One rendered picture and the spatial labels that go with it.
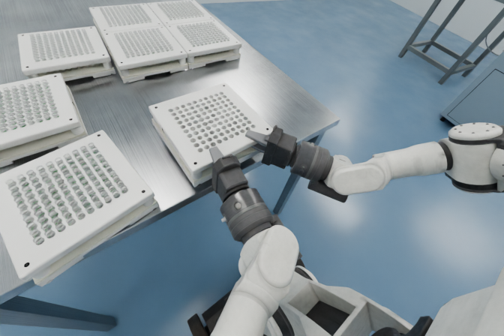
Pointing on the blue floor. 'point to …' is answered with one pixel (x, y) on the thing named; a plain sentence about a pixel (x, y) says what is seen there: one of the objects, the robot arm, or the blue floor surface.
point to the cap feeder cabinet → (480, 98)
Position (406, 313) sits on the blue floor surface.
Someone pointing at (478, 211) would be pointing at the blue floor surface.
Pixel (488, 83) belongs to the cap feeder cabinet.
